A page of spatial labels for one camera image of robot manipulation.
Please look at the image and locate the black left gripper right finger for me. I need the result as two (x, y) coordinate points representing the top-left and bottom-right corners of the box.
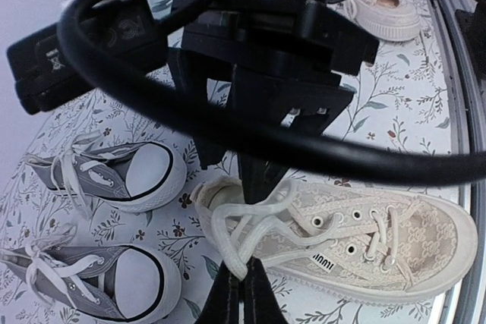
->
(242, 257), (287, 324)

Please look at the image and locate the beige sneaker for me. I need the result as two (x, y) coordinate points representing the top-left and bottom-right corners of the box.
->
(342, 0), (421, 42)
(191, 177), (478, 305)

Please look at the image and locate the black right camera cable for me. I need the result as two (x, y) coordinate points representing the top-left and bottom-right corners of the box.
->
(55, 0), (486, 188)

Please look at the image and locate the grey sneaker with white laces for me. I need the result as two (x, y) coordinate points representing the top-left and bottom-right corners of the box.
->
(1, 224), (182, 323)

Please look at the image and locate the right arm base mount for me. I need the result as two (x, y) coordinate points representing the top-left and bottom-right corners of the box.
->
(456, 0), (485, 66)

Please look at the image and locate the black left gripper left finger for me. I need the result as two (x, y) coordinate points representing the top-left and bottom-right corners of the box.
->
(199, 263), (241, 324)

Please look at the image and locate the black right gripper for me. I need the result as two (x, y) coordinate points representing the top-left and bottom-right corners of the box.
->
(167, 0), (378, 204)

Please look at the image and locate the aluminium front rail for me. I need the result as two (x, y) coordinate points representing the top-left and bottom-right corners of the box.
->
(429, 0), (485, 323)

